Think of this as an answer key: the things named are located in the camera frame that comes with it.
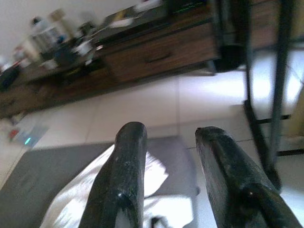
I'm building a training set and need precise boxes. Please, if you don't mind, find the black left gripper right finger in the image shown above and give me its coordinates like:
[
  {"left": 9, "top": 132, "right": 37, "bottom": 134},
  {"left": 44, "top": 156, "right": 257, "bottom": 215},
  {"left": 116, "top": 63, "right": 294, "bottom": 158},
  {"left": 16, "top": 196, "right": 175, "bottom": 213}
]
[{"left": 194, "top": 126, "right": 304, "bottom": 228}]

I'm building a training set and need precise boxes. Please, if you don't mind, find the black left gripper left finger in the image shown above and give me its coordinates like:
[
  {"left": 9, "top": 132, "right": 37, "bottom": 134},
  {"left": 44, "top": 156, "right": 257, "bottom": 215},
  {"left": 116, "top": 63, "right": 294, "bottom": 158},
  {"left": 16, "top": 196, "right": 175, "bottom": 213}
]
[{"left": 78, "top": 121, "right": 148, "bottom": 228}]

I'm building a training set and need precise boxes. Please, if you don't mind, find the white garment black collar trim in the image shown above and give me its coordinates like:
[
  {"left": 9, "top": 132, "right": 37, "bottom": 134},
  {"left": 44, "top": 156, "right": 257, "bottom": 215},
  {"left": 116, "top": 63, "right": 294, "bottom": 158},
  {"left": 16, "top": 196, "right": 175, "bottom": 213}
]
[{"left": 39, "top": 143, "right": 193, "bottom": 228}]

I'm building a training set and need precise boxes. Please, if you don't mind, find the grey upholstered ottoman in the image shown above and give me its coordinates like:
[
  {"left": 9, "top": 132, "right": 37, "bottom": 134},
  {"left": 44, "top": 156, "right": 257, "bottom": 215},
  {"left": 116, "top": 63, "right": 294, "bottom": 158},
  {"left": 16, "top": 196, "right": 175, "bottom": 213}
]
[{"left": 0, "top": 135, "right": 201, "bottom": 228}]

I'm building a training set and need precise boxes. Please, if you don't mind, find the power strip green light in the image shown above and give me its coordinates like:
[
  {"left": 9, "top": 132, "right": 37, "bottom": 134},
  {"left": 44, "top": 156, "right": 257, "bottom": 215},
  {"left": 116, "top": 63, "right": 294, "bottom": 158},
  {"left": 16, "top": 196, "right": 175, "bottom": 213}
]
[{"left": 14, "top": 123, "right": 49, "bottom": 149}]

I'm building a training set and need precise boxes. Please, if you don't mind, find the dark wooden low cabinet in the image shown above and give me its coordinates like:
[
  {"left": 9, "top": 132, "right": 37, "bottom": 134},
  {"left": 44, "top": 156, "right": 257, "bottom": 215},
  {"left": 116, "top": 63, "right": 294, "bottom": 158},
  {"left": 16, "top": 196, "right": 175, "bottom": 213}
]
[{"left": 0, "top": 0, "right": 295, "bottom": 119}]

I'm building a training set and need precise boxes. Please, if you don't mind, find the white bottle dark cap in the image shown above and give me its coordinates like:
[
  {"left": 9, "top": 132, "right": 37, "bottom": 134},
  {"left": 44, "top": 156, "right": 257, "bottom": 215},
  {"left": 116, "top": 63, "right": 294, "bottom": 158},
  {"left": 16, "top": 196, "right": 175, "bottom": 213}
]
[{"left": 30, "top": 16, "right": 57, "bottom": 52}]

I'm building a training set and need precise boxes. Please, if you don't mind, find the tan cylinder container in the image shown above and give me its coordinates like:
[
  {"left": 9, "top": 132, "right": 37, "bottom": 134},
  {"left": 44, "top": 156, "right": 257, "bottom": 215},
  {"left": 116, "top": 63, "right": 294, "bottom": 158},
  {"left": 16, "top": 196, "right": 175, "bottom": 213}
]
[{"left": 48, "top": 9, "right": 73, "bottom": 41}]

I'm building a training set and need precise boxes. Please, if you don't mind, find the black clothes rack silver rail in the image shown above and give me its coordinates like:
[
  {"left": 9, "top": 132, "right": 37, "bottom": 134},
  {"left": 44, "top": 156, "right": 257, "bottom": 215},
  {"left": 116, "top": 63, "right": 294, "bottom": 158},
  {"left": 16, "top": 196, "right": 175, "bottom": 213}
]
[{"left": 211, "top": 0, "right": 304, "bottom": 193}]

